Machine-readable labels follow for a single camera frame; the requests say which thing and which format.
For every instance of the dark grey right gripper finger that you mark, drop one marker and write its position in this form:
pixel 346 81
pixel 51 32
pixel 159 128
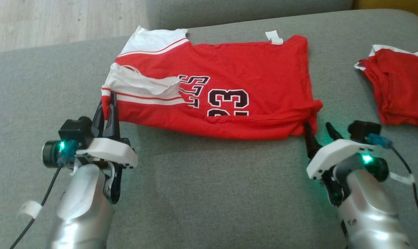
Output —
pixel 312 145
pixel 334 133

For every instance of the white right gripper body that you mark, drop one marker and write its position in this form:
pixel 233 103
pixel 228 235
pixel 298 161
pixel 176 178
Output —
pixel 333 154

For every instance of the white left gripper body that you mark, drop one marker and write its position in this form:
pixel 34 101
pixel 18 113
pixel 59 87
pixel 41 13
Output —
pixel 108 150

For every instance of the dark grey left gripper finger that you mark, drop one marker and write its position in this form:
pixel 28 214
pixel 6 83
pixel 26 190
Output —
pixel 98 121
pixel 113 121

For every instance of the red shorts with white stripe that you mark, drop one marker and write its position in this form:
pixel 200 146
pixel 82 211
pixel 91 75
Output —
pixel 399 86

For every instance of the red jersey number 23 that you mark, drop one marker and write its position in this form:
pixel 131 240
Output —
pixel 250 65

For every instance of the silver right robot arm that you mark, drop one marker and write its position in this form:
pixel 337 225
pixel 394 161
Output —
pixel 368 207

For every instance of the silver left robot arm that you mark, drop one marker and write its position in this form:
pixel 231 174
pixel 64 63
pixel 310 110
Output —
pixel 81 207

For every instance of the large grey sofa ottoman cushion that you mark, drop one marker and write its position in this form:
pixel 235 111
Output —
pixel 212 193

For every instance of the yellow and grey sofa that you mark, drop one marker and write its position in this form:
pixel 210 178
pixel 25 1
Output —
pixel 395 5

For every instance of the grey sofa seat cushion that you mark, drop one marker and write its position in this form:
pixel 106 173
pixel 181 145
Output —
pixel 247 12

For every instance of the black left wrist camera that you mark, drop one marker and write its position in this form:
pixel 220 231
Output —
pixel 74 133

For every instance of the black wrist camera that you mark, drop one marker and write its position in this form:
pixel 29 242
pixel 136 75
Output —
pixel 364 129
pixel 74 133

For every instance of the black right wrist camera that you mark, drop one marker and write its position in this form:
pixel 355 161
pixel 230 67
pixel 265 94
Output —
pixel 364 129

